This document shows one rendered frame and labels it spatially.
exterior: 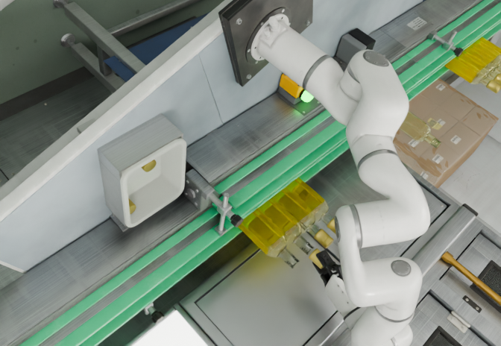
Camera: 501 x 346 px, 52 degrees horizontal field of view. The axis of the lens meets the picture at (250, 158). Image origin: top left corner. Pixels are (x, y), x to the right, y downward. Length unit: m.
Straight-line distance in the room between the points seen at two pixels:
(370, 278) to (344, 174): 0.84
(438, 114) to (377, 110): 4.64
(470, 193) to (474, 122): 0.86
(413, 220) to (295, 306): 0.58
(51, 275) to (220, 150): 0.51
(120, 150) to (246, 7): 0.40
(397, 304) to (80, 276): 0.71
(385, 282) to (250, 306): 0.54
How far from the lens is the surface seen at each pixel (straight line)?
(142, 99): 1.12
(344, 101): 1.13
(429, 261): 1.68
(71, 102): 1.91
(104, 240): 1.32
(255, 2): 1.15
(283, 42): 1.20
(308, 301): 1.49
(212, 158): 1.34
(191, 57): 1.15
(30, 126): 1.86
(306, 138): 1.46
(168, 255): 1.31
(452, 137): 5.48
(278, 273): 1.51
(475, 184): 6.29
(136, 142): 1.13
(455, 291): 1.72
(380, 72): 1.08
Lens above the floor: 1.39
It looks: 22 degrees down
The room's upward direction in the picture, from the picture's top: 132 degrees clockwise
